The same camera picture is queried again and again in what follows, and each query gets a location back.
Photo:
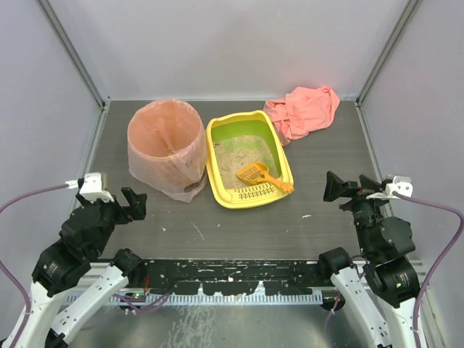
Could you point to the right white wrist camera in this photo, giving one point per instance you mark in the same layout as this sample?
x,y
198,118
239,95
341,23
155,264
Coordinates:
x,y
396,184

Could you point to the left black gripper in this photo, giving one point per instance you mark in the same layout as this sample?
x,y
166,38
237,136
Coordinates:
x,y
118,210

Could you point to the cat litter sand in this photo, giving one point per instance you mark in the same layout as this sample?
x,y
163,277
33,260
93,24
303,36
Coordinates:
x,y
236,153

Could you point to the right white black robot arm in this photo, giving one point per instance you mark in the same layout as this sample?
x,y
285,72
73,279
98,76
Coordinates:
x,y
382,297

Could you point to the orange litter scoop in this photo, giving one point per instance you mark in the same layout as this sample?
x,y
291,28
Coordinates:
x,y
257,173

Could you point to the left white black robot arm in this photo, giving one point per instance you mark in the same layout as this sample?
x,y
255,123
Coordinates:
x,y
55,275

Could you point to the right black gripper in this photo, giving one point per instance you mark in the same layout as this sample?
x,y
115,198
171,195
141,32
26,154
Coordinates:
x,y
354,196

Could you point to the yellow green litter box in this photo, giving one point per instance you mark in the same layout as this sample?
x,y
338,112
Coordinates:
x,y
255,123

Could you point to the white slotted cable duct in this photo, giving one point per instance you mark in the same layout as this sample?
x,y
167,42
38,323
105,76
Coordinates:
x,y
257,298

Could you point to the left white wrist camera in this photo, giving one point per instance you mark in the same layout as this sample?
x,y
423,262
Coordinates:
x,y
95,187

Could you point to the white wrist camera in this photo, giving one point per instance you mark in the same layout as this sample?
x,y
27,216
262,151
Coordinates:
x,y
396,184
95,187

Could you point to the bin with pink liner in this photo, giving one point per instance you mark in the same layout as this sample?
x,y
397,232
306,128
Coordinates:
x,y
167,148

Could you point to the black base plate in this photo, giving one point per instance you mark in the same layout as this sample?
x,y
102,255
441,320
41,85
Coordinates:
x,y
229,277

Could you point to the pink cloth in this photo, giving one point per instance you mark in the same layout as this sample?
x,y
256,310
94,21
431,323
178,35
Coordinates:
x,y
302,111

